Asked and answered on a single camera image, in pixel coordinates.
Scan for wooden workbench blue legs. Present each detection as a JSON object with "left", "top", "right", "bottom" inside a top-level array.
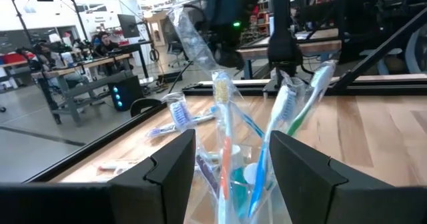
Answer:
[{"left": 238, "top": 27, "right": 344, "bottom": 81}]

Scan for black desk monitor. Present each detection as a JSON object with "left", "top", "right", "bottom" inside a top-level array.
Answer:
[{"left": 116, "top": 13, "right": 141, "bottom": 39}]

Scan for clear acrylic organizer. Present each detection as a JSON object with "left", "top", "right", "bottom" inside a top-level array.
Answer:
[{"left": 191, "top": 140, "right": 284, "bottom": 224}]

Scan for purple white toothbrush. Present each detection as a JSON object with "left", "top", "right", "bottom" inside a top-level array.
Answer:
[
  {"left": 162, "top": 92, "right": 220, "bottom": 201},
  {"left": 145, "top": 105, "right": 218, "bottom": 139}
]

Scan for black round chair back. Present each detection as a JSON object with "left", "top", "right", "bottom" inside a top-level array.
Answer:
[{"left": 129, "top": 97, "right": 163, "bottom": 118}]

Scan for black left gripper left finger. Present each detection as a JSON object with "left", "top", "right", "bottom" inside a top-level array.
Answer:
[{"left": 0, "top": 128, "right": 197, "bottom": 224}]

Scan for green white toothbrush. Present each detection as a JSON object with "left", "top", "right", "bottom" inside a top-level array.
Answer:
[{"left": 286, "top": 59, "right": 337, "bottom": 137}]

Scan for person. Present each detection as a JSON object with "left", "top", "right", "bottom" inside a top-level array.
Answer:
[
  {"left": 33, "top": 42, "right": 69, "bottom": 72},
  {"left": 94, "top": 31, "right": 121, "bottom": 57}
]

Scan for long black arm cable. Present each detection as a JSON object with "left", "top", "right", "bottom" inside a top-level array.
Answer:
[{"left": 166, "top": 59, "right": 194, "bottom": 95}]

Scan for grey office chair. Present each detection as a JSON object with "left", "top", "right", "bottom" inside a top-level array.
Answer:
[{"left": 166, "top": 39, "right": 189, "bottom": 69}]

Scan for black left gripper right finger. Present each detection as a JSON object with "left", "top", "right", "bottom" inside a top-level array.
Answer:
[{"left": 269, "top": 130, "right": 427, "bottom": 224}]

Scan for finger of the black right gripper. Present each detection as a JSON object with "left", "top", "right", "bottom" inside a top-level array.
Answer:
[{"left": 215, "top": 42, "right": 247, "bottom": 70}]

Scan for grey desk wooden top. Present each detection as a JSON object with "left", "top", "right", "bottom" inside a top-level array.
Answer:
[{"left": 31, "top": 39, "right": 149, "bottom": 127}]

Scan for black computer tower blue lights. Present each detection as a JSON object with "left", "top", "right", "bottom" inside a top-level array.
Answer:
[{"left": 107, "top": 75, "right": 145, "bottom": 113}]

